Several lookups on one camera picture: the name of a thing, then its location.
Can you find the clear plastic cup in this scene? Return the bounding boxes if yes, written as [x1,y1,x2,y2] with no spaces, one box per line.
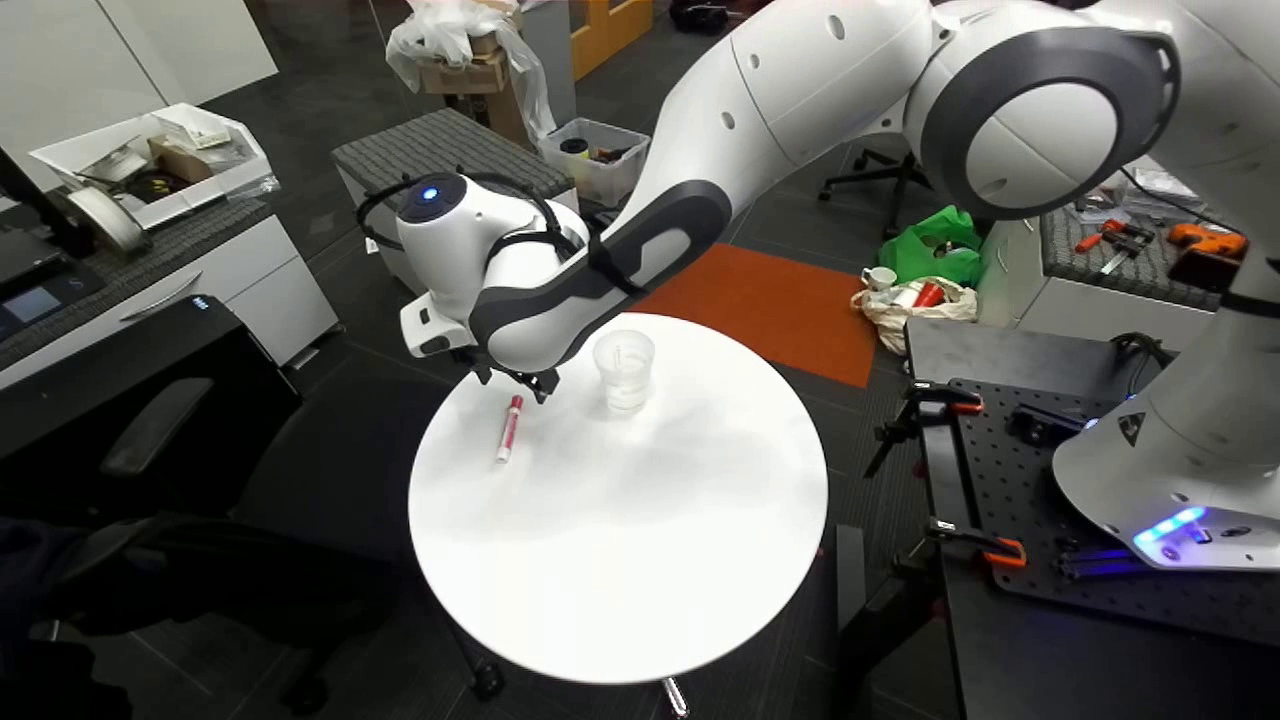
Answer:
[588,322,660,424]

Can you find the black office chair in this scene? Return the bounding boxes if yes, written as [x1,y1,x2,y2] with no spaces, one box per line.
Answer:
[0,292,451,720]

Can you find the grey waste bin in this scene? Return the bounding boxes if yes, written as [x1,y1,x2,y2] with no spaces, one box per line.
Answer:
[538,115,653,214]

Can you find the white drawer cabinet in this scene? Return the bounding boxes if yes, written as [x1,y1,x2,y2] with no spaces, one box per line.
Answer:
[0,197,345,397]

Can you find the orange rug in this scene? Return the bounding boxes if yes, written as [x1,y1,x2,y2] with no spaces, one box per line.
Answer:
[630,239,885,390]

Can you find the brown cardboard box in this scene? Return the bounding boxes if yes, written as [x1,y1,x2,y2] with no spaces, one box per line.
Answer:
[420,34,517,99]

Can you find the white tray box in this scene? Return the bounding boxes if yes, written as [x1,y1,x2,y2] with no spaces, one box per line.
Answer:
[28,99,280,231]

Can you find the white plastic bag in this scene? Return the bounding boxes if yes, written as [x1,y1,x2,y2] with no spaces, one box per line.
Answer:
[379,0,557,152]

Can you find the orange wooden cabinet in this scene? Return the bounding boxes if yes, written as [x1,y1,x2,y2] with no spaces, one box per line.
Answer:
[573,0,660,79]

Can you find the brown item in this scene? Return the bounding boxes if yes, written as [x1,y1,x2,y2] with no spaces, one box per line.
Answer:
[141,132,214,191]

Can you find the white printed bag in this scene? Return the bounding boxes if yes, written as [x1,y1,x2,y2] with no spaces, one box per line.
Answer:
[848,264,984,359]

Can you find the tape roll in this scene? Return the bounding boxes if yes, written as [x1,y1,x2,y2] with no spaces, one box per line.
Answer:
[60,185,150,255]

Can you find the green bag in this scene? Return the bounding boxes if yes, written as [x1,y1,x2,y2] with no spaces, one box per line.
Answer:
[875,198,986,292]

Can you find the black device with screen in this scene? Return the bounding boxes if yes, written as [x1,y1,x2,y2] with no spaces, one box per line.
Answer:
[0,252,102,352]

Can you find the white cupboard doors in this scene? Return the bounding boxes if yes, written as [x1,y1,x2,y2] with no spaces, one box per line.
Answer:
[0,0,283,154]

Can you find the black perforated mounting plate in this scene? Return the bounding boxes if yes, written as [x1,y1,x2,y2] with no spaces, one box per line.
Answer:
[917,374,1280,652]

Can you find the white tool cart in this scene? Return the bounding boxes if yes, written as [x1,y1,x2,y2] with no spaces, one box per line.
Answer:
[1015,154,1280,352]

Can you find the orange power drill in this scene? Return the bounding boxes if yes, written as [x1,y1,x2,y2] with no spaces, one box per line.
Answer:
[1163,214,1253,264]

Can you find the orange handled black clamp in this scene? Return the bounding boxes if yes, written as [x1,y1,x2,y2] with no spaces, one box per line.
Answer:
[909,374,993,424]
[928,517,1032,574]

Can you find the red handled pliers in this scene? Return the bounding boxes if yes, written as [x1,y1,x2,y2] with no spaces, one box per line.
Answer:
[1071,214,1152,255]

